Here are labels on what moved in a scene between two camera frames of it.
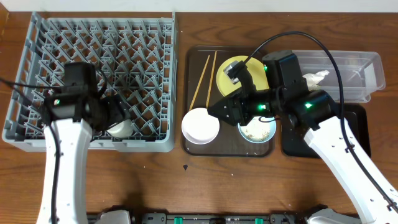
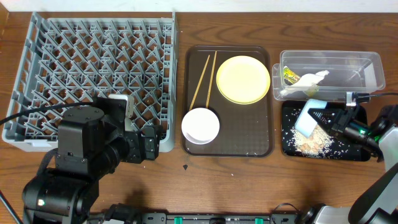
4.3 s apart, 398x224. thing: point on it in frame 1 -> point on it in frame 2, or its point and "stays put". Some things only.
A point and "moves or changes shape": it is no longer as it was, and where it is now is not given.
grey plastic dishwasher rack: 135,54 stays put
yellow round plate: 255,67 stays put
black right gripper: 234,108 -> 335,121
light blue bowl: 259,130 moves or changes shape
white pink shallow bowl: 199,127 stays put
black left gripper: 116,111 -> 150,142
